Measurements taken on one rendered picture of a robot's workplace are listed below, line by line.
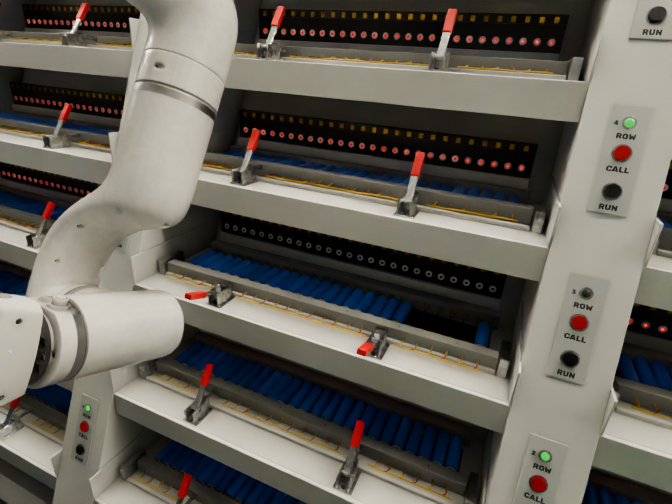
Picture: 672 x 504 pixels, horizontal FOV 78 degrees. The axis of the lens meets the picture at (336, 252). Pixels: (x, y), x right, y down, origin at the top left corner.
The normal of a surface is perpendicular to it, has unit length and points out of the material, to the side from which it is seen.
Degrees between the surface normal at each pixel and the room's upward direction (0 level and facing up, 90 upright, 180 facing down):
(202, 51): 87
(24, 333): 89
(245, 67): 111
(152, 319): 60
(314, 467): 21
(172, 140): 87
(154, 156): 85
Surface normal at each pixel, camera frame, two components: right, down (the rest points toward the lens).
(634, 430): 0.07, -0.92
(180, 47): 0.25, 0.05
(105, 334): 0.92, -0.11
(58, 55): -0.40, 0.33
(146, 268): 0.91, 0.22
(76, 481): -0.35, -0.02
